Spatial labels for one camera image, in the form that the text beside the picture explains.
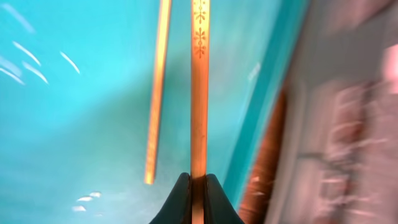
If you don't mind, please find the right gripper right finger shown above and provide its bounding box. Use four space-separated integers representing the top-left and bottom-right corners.
204 174 244 224

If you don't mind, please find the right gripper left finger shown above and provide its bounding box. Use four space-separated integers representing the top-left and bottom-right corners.
149 172 192 224

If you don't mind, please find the wooden chopstick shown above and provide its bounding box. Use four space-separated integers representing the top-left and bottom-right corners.
144 0 172 185
190 0 210 224

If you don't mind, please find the grey dishwasher rack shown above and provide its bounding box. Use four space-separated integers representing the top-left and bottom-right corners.
265 0 397 224

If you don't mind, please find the teal serving tray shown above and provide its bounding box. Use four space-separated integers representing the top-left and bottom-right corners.
1 0 308 223

